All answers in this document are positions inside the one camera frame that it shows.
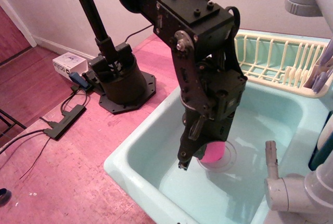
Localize grey cable from hub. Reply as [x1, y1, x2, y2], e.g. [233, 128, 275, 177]
[0, 128, 50, 157]

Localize purple utensils in rack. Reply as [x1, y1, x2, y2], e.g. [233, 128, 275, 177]
[311, 39, 332, 94]

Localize black usb hub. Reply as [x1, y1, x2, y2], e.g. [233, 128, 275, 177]
[40, 104, 86, 141]

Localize black chair frame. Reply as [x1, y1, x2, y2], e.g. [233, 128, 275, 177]
[0, 109, 27, 137]

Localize blue clamp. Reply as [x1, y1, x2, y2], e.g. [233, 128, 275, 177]
[69, 72, 92, 90]

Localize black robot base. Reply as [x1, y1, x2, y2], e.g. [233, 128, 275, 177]
[79, 0, 156, 115]

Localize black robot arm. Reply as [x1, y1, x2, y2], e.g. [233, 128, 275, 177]
[119, 0, 247, 169]

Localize cream dish rack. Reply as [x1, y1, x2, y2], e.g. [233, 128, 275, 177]
[235, 32, 332, 98]

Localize black cable on table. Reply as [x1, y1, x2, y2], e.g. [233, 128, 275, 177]
[124, 24, 153, 43]

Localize turquoise toy sink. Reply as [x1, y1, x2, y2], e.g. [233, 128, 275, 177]
[103, 29, 333, 224]

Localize white cardboard box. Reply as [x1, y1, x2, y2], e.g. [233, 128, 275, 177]
[52, 52, 88, 80]

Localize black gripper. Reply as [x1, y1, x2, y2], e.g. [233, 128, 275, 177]
[177, 68, 248, 173]

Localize pink plastic cup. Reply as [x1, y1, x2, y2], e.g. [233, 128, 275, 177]
[201, 141, 226, 163]

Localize grey toy faucet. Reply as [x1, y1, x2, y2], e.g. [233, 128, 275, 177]
[264, 141, 332, 223]

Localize black tape roll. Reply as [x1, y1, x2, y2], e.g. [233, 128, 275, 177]
[0, 188, 12, 207]

